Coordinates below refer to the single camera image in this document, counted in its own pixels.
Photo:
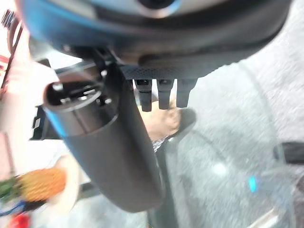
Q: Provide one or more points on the tan fuzzy cloth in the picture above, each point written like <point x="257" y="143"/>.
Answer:
<point x="164" y="126"/>

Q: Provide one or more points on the red round fruit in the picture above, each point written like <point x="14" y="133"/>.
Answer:
<point x="21" y="221"/>

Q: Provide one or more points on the dark red metal frame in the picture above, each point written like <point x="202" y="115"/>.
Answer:
<point x="10" y="40"/>

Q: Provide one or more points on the white round plate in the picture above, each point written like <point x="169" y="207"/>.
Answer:
<point x="71" y="180"/>

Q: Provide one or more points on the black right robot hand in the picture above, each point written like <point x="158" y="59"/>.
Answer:
<point x="123" y="152"/>

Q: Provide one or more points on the black plastic basket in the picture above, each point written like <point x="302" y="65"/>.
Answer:
<point x="44" y="130"/>

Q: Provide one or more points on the orange pineapple with green leaves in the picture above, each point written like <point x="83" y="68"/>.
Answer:
<point x="40" y="184"/>

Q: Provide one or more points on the black flat object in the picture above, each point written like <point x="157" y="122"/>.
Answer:
<point x="291" y="153"/>

